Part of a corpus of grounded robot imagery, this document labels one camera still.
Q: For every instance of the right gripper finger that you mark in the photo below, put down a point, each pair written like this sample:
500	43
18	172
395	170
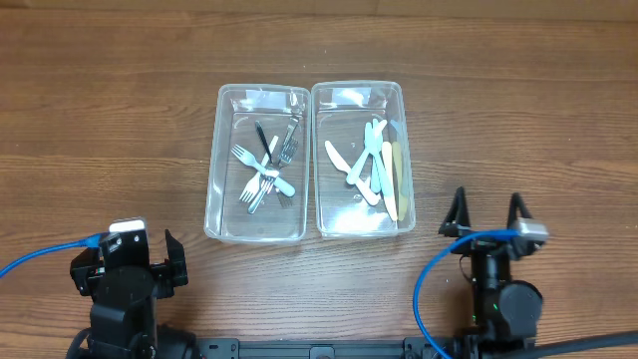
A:
517	209
457	222

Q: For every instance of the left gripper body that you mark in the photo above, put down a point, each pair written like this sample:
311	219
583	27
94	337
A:
170	269

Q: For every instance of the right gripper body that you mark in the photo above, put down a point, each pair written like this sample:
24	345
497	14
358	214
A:
484	241

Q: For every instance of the yellow plastic knife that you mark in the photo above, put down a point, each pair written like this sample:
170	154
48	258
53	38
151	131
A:
388	183

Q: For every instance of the white plastic fork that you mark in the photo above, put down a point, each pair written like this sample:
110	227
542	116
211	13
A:
248	159
253	186

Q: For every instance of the light blue plastic knife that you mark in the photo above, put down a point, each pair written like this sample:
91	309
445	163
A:
357	167

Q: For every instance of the mint green plastic knife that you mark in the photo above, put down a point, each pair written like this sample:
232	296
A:
370	146

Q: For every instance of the pale grey plastic knife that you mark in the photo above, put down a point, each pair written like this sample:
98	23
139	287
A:
378	126

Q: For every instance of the white plastic knife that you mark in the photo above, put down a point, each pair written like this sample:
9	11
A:
341	165

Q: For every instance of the silver metal fork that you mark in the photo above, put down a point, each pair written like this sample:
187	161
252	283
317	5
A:
265	188

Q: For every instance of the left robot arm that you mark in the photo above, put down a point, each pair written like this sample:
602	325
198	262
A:
125	286

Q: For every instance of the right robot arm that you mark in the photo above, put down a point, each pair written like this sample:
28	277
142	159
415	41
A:
506	310

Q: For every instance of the left clear plastic container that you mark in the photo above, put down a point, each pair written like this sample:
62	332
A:
239	106

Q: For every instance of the clear plastic container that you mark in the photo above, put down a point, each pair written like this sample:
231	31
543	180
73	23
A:
340	112
239	106

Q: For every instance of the right clear plastic container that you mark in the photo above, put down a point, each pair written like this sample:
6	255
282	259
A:
340	112

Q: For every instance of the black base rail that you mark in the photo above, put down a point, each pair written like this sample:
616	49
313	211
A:
230	348

